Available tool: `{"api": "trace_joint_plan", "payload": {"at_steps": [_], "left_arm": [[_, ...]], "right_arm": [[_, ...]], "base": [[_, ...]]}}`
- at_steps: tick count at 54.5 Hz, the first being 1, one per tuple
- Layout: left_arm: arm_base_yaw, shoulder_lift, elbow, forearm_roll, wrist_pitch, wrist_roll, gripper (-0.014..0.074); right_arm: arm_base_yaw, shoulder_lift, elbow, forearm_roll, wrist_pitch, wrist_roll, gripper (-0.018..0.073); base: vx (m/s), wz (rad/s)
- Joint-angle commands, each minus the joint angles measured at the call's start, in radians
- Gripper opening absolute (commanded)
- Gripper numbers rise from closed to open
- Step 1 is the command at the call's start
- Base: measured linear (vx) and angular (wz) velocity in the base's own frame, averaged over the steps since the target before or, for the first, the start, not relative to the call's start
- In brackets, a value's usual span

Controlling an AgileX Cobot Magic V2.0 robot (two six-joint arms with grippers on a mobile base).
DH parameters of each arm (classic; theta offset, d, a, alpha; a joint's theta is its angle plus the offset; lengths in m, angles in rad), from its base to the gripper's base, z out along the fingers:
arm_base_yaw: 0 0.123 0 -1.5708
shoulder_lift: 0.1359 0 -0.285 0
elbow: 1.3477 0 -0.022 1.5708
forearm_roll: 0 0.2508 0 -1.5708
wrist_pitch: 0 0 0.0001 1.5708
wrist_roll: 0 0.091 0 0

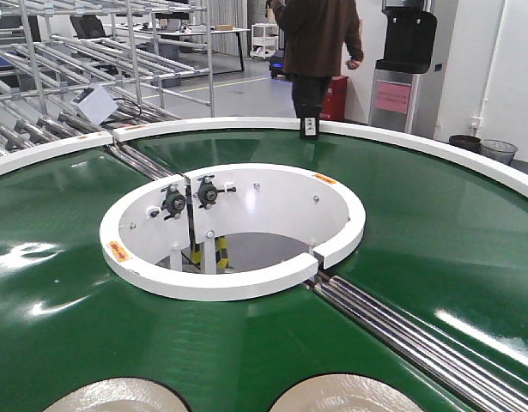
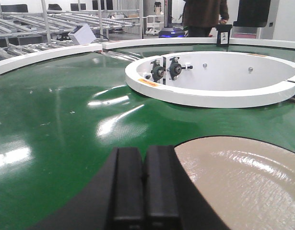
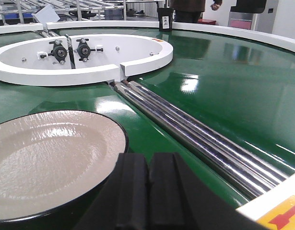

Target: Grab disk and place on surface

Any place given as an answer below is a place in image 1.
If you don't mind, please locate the blue mobile robot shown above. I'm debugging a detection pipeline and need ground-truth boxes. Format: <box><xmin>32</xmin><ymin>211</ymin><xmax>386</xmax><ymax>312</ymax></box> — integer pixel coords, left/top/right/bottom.
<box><xmin>269</xmin><ymin>49</ymin><xmax>293</xmax><ymax>81</ymax></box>

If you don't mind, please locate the metal roller rack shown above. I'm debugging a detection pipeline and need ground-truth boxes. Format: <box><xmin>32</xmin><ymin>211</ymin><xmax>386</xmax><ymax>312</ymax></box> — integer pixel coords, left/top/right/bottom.
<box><xmin>0</xmin><ymin>1</ymin><xmax>213</xmax><ymax>156</ymax></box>

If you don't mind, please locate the dark round bin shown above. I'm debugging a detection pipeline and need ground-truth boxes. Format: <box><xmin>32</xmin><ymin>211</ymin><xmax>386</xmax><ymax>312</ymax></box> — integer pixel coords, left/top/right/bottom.
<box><xmin>448</xmin><ymin>135</ymin><xmax>481</xmax><ymax>154</ymax></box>

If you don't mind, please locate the steel conveyor rollers front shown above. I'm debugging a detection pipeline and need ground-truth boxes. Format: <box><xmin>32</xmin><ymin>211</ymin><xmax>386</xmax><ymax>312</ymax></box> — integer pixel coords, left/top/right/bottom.
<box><xmin>306</xmin><ymin>271</ymin><xmax>528</xmax><ymax>411</ymax></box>

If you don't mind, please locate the white shelf cart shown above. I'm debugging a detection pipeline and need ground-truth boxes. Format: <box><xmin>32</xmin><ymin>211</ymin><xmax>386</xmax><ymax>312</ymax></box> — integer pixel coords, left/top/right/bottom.
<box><xmin>250</xmin><ymin>23</ymin><xmax>279</xmax><ymax>59</ymax></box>

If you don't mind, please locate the black water dispenser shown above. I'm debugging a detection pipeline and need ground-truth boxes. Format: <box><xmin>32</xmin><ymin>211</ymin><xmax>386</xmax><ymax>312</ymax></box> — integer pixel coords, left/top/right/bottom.
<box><xmin>369</xmin><ymin>1</ymin><xmax>437</xmax><ymax>133</ymax></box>

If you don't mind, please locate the white desk in background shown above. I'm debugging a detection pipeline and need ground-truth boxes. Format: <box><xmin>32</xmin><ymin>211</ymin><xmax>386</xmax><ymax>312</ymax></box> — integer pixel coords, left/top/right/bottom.
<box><xmin>156</xmin><ymin>27</ymin><xmax>250</xmax><ymax>73</ymax></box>

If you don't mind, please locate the red fire extinguisher box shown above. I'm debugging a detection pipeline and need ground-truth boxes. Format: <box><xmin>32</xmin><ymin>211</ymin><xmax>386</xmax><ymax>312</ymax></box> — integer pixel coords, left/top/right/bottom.
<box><xmin>320</xmin><ymin>76</ymin><xmax>349</xmax><ymax>121</ymax></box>

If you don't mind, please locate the white inner conveyor ring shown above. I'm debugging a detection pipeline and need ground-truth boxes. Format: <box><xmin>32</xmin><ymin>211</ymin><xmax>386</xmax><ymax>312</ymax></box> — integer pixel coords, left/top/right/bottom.
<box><xmin>99</xmin><ymin>161</ymin><xmax>367</xmax><ymax>302</ymax></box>

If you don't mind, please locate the beige plate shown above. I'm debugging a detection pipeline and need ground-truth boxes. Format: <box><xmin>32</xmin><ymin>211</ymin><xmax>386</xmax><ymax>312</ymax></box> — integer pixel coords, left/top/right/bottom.
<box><xmin>270</xmin><ymin>373</ymin><xmax>422</xmax><ymax>411</ymax></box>
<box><xmin>45</xmin><ymin>377</ymin><xmax>191</xmax><ymax>411</ymax></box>

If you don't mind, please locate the mesh waste basket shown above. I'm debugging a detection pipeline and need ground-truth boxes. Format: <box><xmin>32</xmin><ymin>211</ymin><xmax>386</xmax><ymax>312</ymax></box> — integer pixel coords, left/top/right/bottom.
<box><xmin>480</xmin><ymin>139</ymin><xmax>518</xmax><ymax>165</ymax></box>

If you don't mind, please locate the white outer conveyor rim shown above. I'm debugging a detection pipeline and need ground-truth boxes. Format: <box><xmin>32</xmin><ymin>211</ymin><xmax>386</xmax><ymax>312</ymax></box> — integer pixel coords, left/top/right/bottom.
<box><xmin>0</xmin><ymin>117</ymin><xmax>528</xmax><ymax>198</ymax></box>

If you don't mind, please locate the white box on rack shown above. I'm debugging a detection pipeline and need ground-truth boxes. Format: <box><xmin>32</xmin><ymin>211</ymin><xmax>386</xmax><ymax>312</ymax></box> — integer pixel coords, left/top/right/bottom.
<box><xmin>71</xmin><ymin>84</ymin><xmax>118</xmax><ymax>125</ymax></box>

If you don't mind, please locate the person in brown jacket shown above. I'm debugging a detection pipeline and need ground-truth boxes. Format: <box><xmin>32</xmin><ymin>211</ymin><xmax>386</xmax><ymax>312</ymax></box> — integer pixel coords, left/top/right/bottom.
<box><xmin>270</xmin><ymin>0</ymin><xmax>364</xmax><ymax>118</ymax></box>

